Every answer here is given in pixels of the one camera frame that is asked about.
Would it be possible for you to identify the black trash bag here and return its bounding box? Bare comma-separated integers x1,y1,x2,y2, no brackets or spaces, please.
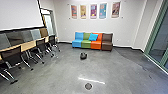
79,52,88,61

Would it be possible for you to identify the brown wooden door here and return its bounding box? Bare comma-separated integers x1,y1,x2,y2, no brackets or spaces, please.
39,13,50,38

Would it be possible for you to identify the green framed glass door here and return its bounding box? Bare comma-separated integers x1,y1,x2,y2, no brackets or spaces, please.
143,0,168,73

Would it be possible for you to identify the green sofa chair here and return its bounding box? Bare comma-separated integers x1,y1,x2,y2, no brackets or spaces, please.
81,32,93,50

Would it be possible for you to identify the blue sofa chair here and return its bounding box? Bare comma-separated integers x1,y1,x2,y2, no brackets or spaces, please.
71,31,85,49

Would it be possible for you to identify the orange sofa chair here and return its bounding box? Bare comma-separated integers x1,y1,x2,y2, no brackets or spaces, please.
90,32,104,51

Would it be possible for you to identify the cyan pillow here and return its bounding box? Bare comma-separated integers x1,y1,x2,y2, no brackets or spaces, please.
88,33,100,42

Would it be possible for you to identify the brown sofa chair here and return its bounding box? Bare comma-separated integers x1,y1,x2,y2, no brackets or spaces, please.
101,32,114,52

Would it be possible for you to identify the round metal floor outlet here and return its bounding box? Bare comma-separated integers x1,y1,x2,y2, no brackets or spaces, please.
84,82,93,91

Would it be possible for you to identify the long wooden table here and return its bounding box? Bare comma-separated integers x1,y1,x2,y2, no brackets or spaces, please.
0,35,51,63

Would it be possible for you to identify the white projection screen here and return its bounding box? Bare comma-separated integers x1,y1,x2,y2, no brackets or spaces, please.
0,0,45,33

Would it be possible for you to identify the yellow wall poster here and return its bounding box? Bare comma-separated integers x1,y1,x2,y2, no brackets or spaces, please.
79,4,88,20

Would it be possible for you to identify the orange wall poster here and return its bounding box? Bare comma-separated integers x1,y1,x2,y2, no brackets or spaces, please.
70,4,78,20

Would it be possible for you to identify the light blue wall poster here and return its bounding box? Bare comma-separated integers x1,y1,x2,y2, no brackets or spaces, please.
98,2,108,20

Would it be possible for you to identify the pink wall poster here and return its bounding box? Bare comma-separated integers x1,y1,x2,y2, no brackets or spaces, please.
111,1,121,19

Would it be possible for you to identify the dark glass wall window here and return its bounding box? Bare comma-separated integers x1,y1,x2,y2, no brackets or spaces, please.
0,28,41,51

